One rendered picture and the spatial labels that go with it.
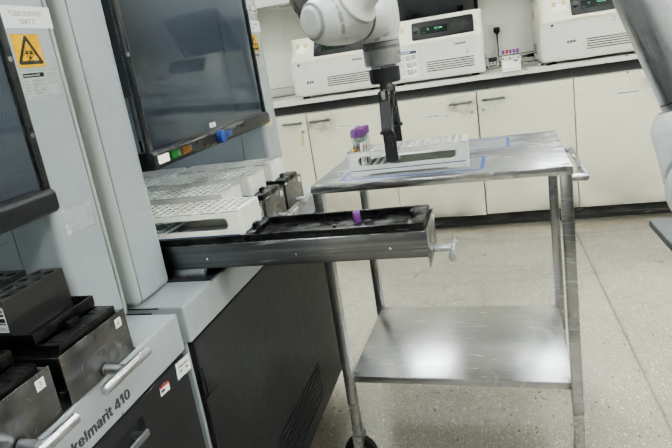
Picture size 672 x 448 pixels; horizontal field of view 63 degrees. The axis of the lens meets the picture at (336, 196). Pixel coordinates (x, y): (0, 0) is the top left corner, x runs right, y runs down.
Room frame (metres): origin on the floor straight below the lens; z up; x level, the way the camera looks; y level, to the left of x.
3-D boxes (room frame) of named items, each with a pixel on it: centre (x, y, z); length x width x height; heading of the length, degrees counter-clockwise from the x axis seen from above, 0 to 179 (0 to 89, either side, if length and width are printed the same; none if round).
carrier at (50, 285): (0.73, 0.44, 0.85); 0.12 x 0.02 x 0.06; 164
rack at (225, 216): (1.11, 0.31, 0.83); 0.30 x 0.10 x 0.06; 73
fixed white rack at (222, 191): (1.29, 0.38, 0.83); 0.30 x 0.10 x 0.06; 73
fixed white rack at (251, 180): (1.43, 0.33, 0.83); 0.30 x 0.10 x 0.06; 73
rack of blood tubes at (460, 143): (1.37, -0.20, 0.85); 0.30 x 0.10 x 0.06; 74
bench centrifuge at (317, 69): (3.67, -0.20, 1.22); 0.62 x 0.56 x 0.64; 162
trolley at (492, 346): (1.45, -0.30, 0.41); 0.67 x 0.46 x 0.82; 72
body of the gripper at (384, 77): (1.38, -0.16, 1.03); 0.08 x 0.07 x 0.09; 164
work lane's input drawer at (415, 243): (1.06, 0.14, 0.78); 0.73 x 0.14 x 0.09; 73
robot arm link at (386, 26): (1.37, -0.16, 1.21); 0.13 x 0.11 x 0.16; 137
